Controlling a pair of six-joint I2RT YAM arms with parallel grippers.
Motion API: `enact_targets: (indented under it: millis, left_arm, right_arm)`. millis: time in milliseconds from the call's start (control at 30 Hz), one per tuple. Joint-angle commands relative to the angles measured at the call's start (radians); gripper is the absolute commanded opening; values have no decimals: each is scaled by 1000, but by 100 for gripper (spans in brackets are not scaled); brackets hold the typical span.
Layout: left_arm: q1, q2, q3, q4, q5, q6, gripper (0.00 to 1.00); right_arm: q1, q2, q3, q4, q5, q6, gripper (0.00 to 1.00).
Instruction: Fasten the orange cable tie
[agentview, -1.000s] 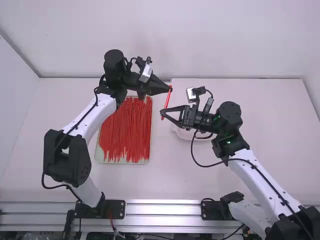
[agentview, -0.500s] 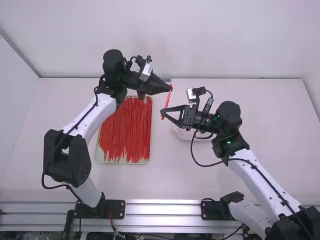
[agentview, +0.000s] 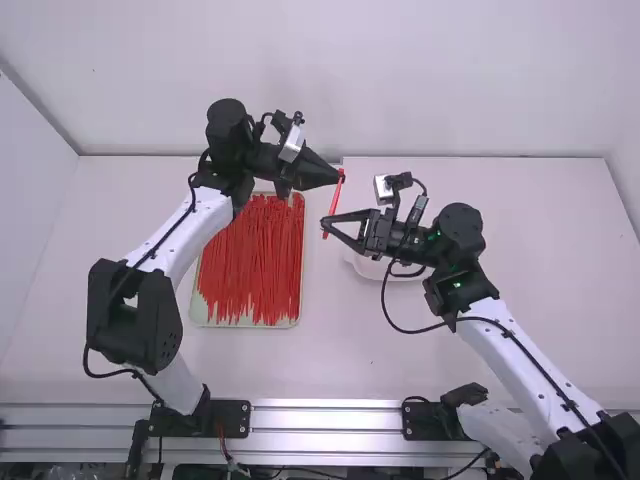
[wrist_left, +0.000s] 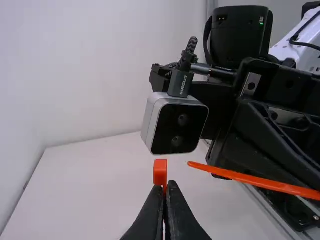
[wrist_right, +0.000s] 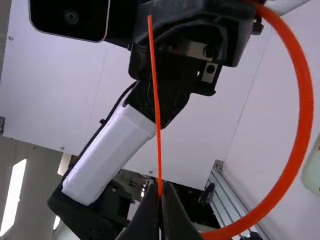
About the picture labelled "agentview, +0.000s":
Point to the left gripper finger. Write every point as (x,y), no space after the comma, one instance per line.
(315,162)
(312,181)

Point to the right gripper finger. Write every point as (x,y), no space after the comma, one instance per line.
(350,216)
(350,243)

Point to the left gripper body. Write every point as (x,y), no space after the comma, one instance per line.
(265,160)

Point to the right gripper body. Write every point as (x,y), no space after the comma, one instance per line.
(390,237)

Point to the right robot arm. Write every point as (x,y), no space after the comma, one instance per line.
(525,360)

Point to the white dish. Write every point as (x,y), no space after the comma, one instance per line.
(370,272)

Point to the pale tray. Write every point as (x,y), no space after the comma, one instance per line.
(197,312)

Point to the silver rails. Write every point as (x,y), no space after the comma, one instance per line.
(325,425)

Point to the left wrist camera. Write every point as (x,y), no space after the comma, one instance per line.
(292,145)

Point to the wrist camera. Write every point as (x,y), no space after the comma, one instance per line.
(384,190)
(292,145)

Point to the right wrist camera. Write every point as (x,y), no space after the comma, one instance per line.
(384,190)

